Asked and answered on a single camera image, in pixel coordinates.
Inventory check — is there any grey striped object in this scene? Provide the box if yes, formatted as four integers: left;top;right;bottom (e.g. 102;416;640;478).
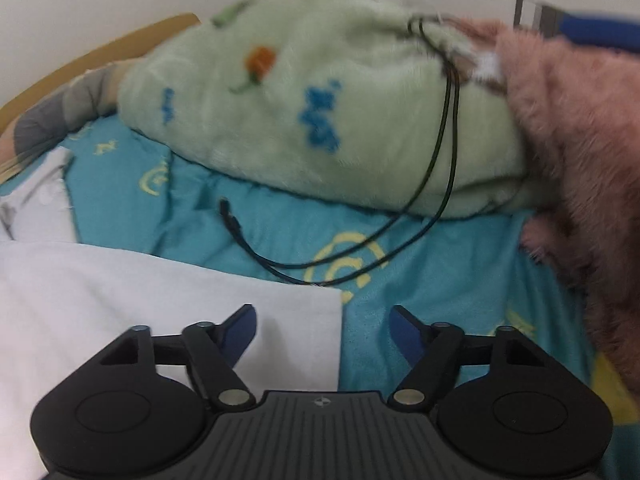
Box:
514;0;568;38

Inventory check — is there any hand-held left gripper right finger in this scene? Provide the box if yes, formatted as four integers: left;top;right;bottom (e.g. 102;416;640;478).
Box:
388;304;546;413

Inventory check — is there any white cloth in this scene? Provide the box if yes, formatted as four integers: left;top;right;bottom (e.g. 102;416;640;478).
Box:
0;240;346;480

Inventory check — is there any wooden headboard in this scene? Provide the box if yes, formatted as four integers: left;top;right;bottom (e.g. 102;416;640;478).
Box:
0;12;201;136

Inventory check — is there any blue bar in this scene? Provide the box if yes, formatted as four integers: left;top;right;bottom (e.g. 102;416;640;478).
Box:
562;9;640;55

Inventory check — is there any black cable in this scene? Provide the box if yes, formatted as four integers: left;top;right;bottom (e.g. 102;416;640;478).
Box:
219;15;463;288

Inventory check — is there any light grey garment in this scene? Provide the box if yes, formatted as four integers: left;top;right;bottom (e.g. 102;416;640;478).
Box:
0;147;81;243

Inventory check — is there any pink fuzzy garment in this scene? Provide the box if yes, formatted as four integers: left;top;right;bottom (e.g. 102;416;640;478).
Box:
447;17;640;401

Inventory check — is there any teal bed sheet yellow print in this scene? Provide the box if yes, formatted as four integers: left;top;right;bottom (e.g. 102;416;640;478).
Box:
0;115;640;480

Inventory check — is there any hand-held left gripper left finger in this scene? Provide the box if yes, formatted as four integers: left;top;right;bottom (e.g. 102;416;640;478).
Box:
99;304;259;412

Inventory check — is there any grey pillow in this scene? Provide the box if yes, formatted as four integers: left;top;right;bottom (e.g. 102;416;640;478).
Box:
14;62;131;156

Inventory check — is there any green printed fleece blanket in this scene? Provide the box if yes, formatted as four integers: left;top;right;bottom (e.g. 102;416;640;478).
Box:
116;0;551;220

